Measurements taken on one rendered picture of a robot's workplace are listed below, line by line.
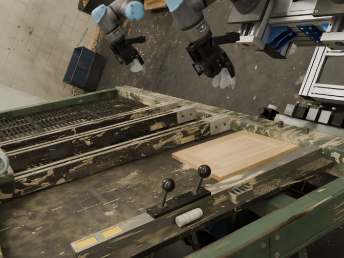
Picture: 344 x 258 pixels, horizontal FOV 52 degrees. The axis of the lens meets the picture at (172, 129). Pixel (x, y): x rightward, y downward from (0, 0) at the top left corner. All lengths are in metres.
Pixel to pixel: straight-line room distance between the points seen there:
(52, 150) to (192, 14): 0.95
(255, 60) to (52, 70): 4.26
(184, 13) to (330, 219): 0.70
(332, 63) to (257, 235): 1.72
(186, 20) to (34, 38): 5.63
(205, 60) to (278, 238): 0.52
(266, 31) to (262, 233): 1.15
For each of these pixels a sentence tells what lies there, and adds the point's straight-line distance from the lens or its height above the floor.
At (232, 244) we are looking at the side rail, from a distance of 0.86.
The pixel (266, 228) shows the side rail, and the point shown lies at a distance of 0.91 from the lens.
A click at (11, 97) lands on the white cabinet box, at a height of 1.18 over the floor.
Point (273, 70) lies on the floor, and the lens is 2.99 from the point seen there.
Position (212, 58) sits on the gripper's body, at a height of 1.49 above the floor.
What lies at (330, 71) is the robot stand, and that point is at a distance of 2.43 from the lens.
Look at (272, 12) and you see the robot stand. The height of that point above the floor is 0.95.
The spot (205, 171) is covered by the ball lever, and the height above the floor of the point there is 1.45.
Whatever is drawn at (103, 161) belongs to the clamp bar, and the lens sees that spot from 1.43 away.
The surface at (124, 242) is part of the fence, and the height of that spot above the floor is 1.58.
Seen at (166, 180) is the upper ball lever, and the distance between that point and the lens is 0.92.
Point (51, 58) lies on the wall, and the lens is 6.61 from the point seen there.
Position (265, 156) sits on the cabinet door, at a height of 1.04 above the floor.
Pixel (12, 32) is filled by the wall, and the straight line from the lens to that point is 6.49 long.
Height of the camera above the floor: 2.11
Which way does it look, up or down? 35 degrees down
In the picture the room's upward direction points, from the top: 68 degrees counter-clockwise
